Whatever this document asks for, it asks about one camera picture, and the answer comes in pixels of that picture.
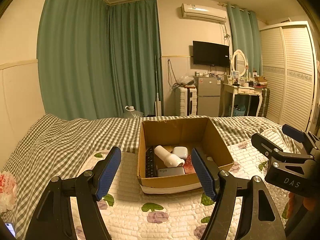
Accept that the brown cardboard box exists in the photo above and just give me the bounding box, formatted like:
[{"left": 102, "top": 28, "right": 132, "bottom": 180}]
[{"left": 137, "top": 117, "right": 235, "bottom": 194}]

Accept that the wide green curtain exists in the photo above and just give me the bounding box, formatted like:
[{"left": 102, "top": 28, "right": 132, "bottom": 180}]
[{"left": 37, "top": 0, "right": 164, "bottom": 120}]

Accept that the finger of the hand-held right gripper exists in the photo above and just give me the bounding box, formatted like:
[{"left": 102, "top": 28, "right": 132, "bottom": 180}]
[
  {"left": 282, "top": 124, "right": 309, "bottom": 143},
  {"left": 251, "top": 133, "right": 313, "bottom": 167}
]

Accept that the black wall television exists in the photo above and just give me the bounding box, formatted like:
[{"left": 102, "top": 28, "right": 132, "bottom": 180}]
[{"left": 192, "top": 40, "right": 230, "bottom": 68}]

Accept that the person's right hand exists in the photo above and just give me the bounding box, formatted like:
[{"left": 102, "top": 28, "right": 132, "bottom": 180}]
[{"left": 287, "top": 192, "right": 312, "bottom": 212}]

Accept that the narrow green curtain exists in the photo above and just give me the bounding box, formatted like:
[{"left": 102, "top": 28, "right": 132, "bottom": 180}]
[{"left": 226, "top": 2, "right": 262, "bottom": 77}]

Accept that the white mop pole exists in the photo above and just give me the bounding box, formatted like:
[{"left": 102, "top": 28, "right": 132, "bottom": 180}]
[{"left": 153, "top": 55, "right": 163, "bottom": 117}]

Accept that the small white charger cube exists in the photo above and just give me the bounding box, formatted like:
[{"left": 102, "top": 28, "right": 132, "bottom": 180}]
[{"left": 172, "top": 146, "right": 188, "bottom": 160}]

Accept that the white handheld device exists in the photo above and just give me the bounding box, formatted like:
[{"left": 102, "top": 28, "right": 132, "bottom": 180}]
[{"left": 154, "top": 145, "right": 185, "bottom": 168}]

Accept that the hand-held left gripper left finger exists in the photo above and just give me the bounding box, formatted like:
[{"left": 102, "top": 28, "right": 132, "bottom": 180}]
[{"left": 27, "top": 146, "right": 122, "bottom": 240}]

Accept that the grey power bank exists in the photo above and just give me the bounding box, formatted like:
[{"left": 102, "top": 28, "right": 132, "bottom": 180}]
[{"left": 157, "top": 167, "right": 185, "bottom": 178}]

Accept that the dark suitcase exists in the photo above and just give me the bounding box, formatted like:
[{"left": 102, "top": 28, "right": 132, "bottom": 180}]
[{"left": 256, "top": 87, "right": 271, "bottom": 117}]

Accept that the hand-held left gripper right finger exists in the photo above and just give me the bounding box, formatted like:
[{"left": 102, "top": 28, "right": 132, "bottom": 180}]
[{"left": 191, "top": 147, "right": 287, "bottom": 240}]

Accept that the clear plastic bag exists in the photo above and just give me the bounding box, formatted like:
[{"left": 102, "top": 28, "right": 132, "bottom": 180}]
[{"left": 179, "top": 74, "right": 197, "bottom": 87}]

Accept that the white louvred wardrobe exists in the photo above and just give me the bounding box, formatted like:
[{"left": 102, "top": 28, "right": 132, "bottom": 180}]
[{"left": 259, "top": 24, "right": 319, "bottom": 133}]

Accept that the white dressing table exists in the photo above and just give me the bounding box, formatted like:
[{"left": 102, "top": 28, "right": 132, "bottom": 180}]
[{"left": 220, "top": 82, "right": 265, "bottom": 117}]

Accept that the silver refrigerator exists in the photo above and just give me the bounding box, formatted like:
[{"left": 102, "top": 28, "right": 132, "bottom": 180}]
[{"left": 194, "top": 75, "right": 222, "bottom": 116}]

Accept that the white floral quilt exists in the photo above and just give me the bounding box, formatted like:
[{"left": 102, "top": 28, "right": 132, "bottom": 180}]
[{"left": 67, "top": 127, "right": 300, "bottom": 240}]

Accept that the small pink item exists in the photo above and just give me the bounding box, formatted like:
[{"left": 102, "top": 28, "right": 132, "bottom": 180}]
[{"left": 184, "top": 155, "right": 197, "bottom": 174}]

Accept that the blue basket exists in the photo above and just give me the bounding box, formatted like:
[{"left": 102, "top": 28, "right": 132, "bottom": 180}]
[{"left": 229, "top": 104, "right": 247, "bottom": 117}]

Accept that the black wall cable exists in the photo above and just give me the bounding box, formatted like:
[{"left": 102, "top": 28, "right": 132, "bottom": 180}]
[{"left": 167, "top": 59, "right": 179, "bottom": 90}]

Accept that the white suitcase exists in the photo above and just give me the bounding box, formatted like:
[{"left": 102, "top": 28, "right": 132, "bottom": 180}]
[{"left": 175, "top": 86, "right": 198, "bottom": 117}]

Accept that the clear water jug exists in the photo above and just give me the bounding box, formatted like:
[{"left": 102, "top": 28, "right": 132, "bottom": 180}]
[{"left": 124, "top": 105, "right": 144, "bottom": 118}]

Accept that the oval white mirror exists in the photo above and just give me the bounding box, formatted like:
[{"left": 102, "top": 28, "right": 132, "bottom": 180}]
[{"left": 231, "top": 49, "right": 248, "bottom": 78}]

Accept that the white plastic bag red print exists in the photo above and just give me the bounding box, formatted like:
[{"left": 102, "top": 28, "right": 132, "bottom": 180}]
[{"left": 0, "top": 170, "right": 18, "bottom": 212}]

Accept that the black remote control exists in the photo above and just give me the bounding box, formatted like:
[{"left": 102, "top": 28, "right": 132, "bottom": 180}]
[{"left": 145, "top": 147, "right": 158, "bottom": 178}]

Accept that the grey checked bed sheet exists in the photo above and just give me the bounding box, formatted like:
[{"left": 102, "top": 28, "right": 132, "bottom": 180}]
[{"left": 0, "top": 114, "right": 300, "bottom": 240}]

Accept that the brown box on dressing table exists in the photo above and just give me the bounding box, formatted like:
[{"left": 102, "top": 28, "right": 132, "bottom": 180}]
[{"left": 254, "top": 76, "right": 268, "bottom": 87}]

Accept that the white air conditioner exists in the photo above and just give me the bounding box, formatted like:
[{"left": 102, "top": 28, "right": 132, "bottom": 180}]
[{"left": 180, "top": 3, "right": 227, "bottom": 24}]

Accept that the smartphone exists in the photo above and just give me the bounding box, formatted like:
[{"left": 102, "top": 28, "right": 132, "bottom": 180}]
[{"left": 4, "top": 222, "right": 16, "bottom": 238}]

